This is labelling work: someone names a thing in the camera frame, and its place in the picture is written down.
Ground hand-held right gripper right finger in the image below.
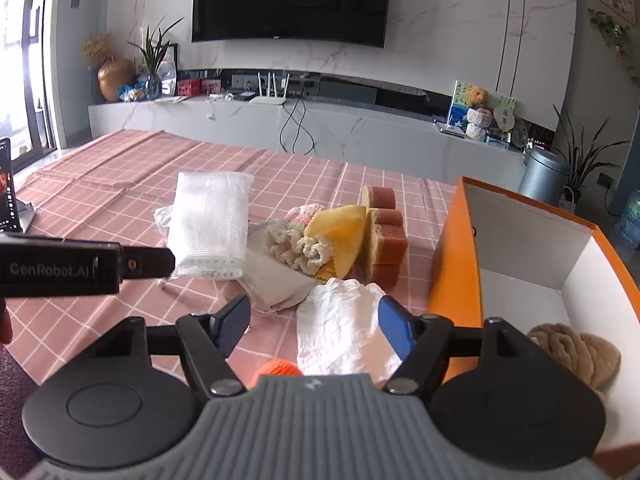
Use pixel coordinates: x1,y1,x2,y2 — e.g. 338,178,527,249
378,296,541,395

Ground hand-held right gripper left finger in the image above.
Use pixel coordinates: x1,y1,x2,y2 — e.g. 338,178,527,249
90,294,250,397

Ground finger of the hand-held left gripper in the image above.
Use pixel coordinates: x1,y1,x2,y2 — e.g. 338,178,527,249
120,246,177,281

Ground white cloth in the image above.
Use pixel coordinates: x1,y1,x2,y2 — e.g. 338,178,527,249
296,279,402,376

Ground orange crocheted ball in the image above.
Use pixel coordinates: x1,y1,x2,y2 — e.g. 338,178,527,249
247,360,304,389

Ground pink tan sponge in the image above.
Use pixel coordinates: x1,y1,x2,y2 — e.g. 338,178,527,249
362,186,397,210
364,222,409,292
367,207,405,227

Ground white mesh gauze packet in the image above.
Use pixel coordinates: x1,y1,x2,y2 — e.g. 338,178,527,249
167,171,255,281

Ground orange cardboard box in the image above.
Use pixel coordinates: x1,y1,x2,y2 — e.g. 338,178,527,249
426,176,640,480

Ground cream pink crocheted flower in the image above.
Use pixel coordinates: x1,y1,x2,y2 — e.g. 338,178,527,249
265,203,327,276

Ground yellow cloth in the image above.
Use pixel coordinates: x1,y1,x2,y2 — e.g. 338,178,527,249
305,205,369,281

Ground person's left hand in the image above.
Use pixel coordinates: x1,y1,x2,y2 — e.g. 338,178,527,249
0,300,14,347

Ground white crumpled plastic bag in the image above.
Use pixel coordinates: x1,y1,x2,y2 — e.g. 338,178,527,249
153,204,174,252

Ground phone on stand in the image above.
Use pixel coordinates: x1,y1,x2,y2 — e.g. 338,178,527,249
0,137,37,235

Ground pink checked tablecloth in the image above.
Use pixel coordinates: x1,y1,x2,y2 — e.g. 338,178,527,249
9,129,458,401

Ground blue snack bag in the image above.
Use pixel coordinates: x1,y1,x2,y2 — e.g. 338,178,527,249
118,82,149,103

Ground brown knitted plush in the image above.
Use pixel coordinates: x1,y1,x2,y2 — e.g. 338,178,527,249
526,322,622,392

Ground golden vase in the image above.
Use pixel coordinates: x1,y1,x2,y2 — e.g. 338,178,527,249
97,58,135,103

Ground silver foil bag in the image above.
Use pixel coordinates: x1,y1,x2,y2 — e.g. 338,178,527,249
158,61,177,96

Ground white marble media cabinet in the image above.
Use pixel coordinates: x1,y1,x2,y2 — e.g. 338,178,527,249
87,67,527,194

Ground green plant in blue vase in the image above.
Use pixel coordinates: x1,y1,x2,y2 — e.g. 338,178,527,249
127,17,185,101

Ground white router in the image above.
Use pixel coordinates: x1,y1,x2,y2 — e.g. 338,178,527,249
248,72,291,107

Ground grey metal trash can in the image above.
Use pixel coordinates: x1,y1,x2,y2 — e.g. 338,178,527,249
517,147,570,206

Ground white stacked pots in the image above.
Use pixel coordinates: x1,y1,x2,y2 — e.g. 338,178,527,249
465,109,494,142

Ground dried flower bunch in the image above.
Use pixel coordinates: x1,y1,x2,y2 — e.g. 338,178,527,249
80,30,119,69

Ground white round sign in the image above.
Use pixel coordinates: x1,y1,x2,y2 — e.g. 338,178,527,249
493,105,516,134

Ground brown teddy bear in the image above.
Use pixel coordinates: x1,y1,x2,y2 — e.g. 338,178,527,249
467,87,492,114

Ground tall potted floor plant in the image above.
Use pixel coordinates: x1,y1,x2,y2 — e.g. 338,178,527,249
552,104,632,212

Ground blue water bottle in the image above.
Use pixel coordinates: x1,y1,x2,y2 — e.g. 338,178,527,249
613,193,640,251

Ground hanging green vine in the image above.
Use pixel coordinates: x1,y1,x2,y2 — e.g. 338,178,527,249
587,8,640,87

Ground black cable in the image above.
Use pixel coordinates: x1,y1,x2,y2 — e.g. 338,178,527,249
278,94,316,154

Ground black picture frame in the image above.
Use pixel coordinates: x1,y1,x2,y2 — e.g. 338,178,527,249
149,43,179,97

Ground black wall television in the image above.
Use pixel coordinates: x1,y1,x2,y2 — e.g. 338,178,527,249
191,0,394,49

